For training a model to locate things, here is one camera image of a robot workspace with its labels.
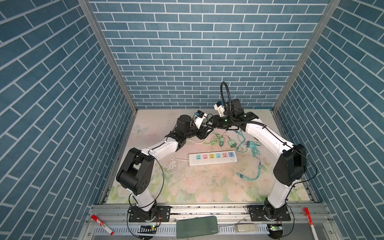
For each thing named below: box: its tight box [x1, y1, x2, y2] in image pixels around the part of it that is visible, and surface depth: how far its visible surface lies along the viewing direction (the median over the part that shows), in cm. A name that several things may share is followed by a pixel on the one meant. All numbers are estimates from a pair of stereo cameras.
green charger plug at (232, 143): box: [228, 138, 237, 148], surface depth 101 cm
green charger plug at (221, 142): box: [219, 136, 225, 147], surface depth 101 cm
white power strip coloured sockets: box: [188, 150, 238, 166], surface depth 93 cm
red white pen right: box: [304, 207, 319, 240], surface depth 73 cm
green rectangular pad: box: [176, 215, 219, 239], surface depth 71 cm
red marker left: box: [91, 214, 114, 236], surface depth 72 cm
